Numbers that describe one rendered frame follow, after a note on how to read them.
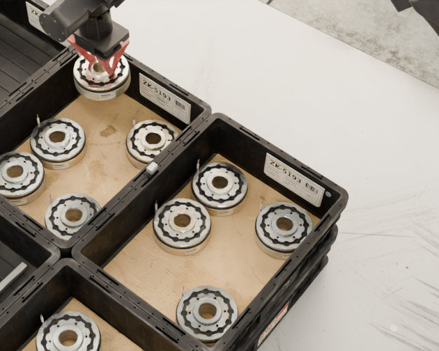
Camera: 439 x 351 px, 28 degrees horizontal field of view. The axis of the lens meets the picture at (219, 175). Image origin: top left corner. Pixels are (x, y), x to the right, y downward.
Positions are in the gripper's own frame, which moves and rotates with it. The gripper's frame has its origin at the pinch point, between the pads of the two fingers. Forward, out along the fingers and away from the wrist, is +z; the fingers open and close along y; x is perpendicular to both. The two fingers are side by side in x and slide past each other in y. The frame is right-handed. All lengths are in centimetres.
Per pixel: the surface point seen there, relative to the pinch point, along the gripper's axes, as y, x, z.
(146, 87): 4.5, 6.5, 9.1
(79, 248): 21.5, -29.4, 4.2
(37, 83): -8.8, -8.5, 4.2
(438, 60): 17, 137, 104
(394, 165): 46, 36, 31
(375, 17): -12, 141, 103
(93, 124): -0.7, -3.7, 14.6
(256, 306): 50, -19, 5
